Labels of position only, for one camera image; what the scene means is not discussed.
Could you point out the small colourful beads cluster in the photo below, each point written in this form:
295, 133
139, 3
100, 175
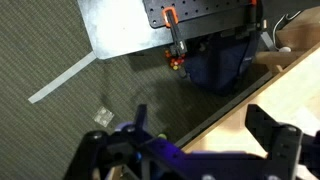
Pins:
176, 61

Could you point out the light wooden box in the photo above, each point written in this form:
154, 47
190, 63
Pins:
300, 31

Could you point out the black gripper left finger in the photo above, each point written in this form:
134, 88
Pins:
141, 116

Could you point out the orange black bar clamp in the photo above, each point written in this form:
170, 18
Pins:
255, 16
174, 33

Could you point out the grey floor tape strip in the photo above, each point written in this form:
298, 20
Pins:
60, 78

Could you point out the dark blue bag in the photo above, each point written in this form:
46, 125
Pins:
216, 66

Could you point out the grey metal base plate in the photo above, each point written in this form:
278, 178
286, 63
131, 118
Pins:
116, 26

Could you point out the small clear plastic piece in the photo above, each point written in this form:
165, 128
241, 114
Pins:
103, 116

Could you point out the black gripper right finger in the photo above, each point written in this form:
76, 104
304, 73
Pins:
263, 128

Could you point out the black perforated board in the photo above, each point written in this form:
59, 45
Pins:
200, 10

